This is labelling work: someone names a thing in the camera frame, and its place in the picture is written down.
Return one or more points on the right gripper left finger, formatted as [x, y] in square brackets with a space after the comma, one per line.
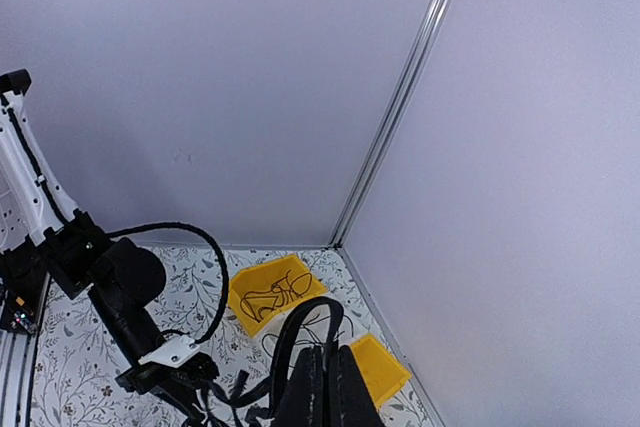
[302, 404]

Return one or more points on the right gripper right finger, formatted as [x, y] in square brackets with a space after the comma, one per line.
[348, 400]

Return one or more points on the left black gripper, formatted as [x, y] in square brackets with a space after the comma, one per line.
[177, 387]

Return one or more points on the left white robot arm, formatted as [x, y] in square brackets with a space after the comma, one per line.
[121, 278]

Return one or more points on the right yellow plastic bin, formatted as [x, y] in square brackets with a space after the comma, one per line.
[384, 375]

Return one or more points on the yellow plastic bin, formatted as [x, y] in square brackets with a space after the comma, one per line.
[384, 375]
[259, 293]

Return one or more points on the left yellow plastic bin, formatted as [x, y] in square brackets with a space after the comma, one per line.
[259, 293]

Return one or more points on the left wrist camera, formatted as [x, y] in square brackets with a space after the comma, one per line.
[173, 353]

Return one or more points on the front aluminium rail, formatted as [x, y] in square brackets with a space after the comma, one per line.
[18, 359]

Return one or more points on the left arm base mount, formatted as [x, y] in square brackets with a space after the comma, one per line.
[22, 303]

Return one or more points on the left aluminium frame post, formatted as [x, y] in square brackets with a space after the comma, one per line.
[408, 79]

